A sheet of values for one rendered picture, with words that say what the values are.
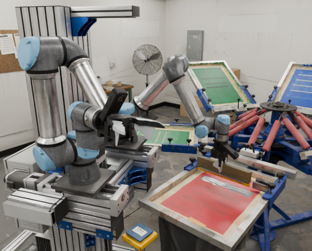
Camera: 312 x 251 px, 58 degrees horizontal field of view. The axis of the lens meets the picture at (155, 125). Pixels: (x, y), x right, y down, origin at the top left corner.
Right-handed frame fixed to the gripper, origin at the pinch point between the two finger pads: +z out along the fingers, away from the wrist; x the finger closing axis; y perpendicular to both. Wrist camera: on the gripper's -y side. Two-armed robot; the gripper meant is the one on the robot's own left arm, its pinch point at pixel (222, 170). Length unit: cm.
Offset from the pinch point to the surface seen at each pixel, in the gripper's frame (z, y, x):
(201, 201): 13.7, 2.3, 20.1
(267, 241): 95, -16, -72
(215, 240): 11, -21, 47
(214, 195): 13.7, -0.5, 8.8
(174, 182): 10.9, 25.2, 15.6
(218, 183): 13.0, 4.5, -4.9
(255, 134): -3, 5, -66
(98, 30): -81, 380, -216
